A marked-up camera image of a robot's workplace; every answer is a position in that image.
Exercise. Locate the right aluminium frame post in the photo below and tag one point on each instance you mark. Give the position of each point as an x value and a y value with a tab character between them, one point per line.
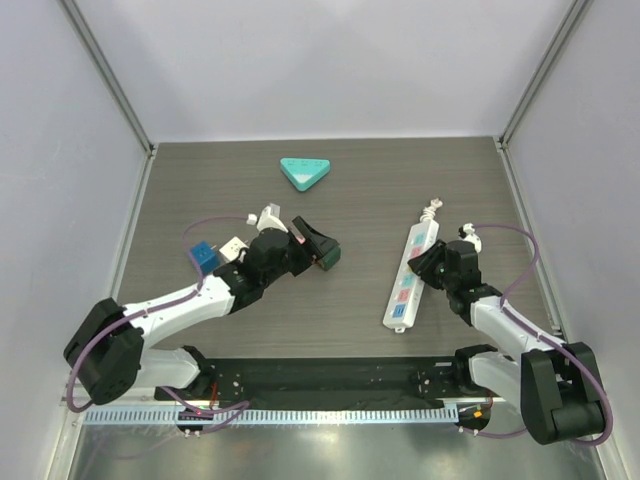
569	23

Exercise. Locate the teal triangular socket adapter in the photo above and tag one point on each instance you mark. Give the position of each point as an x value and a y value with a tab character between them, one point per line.
304	173

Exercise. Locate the left aluminium frame post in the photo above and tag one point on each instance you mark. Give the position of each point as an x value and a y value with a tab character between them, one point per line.
106	73

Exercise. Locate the white slotted cable duct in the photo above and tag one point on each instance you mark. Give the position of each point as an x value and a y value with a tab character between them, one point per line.
174	415

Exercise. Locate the aluminium frame post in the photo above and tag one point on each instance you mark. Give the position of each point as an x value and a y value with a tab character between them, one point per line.
569	23
106	73

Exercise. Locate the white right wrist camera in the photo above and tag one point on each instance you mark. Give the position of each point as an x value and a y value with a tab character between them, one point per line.
467	232

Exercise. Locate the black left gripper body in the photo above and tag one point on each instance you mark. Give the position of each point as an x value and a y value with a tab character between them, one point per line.
288	264

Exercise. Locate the white power strip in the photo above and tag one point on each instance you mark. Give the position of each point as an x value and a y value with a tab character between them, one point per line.
402	306

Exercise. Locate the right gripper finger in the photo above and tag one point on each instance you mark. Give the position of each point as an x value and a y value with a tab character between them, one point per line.
422	265
437	251

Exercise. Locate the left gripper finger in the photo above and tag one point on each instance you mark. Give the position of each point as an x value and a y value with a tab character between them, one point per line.
313	239
305	255

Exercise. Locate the pink cube plug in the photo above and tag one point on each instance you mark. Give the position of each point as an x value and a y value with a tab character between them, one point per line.
299	236

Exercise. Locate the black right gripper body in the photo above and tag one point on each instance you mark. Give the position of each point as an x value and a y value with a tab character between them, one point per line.
435	263

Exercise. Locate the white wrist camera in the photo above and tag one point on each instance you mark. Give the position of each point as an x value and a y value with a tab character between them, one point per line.
269	218
467	232

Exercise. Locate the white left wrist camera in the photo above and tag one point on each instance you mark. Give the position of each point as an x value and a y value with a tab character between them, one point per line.
269	218

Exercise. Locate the blue cube plug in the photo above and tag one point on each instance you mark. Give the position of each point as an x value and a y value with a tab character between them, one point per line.
205	257

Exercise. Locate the white cube plug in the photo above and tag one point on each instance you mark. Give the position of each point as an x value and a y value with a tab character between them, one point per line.
233	250

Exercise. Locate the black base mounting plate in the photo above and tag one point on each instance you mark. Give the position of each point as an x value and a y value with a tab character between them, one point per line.
336	384

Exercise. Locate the dark green cube plug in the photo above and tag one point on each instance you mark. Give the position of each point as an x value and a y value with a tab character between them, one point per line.
330	258

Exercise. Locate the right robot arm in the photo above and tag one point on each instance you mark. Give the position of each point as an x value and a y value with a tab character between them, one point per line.
556	386

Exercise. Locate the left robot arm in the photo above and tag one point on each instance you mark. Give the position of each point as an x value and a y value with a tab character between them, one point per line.
115	348

